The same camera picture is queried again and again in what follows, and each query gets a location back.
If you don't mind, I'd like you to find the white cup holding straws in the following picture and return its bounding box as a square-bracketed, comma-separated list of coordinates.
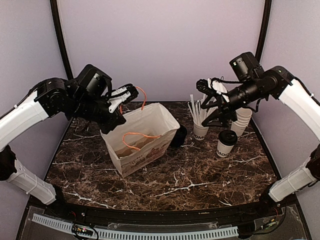
[193, 120, 209, 141]

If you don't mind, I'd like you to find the white paper takeout bag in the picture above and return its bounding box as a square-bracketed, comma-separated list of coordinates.
[100, 99, 180, 178]

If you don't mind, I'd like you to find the stack of white paper cups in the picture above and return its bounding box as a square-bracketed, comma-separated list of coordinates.
[230, 108, 253, 137]

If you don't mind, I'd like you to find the bundle of wrapped white straws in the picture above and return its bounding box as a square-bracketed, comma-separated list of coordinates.
[187, 94, 218, 126]

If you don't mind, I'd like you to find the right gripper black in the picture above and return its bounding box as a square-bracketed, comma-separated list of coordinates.
[201, 76, 266, 127]

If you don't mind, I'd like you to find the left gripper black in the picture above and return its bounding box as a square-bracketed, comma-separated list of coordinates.
[69, 94, 126, 134]

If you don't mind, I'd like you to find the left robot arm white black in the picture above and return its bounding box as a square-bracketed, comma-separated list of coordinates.
[0, 64, 135, 218]

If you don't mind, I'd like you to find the single white paper cup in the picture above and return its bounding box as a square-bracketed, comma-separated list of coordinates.
[216, 140, 237, 158]

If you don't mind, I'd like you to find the black front table rail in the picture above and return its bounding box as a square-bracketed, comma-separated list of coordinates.
[49, 186, 276, 228]

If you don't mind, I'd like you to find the grey slotted cable duct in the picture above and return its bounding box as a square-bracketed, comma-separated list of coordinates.
[32, 212, 239, 240]

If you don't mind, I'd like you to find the single black cup lid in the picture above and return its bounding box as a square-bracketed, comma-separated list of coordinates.
[218, 129, 238, 146]

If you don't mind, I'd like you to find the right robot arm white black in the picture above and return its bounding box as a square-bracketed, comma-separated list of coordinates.
[196, 50, 320, 159]

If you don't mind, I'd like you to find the brown pulp cup carrier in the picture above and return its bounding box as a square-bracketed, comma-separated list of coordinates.
[115, 140, 158, 158]

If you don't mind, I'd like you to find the stack of black lids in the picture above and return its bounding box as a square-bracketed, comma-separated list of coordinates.
[169, 125, 188, 148]

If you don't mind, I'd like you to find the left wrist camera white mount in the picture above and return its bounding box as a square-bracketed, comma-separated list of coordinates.
[105, 83, 139, 114]

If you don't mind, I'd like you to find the right black frame post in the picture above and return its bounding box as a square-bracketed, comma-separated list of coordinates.
[241, 0, 273, 108]

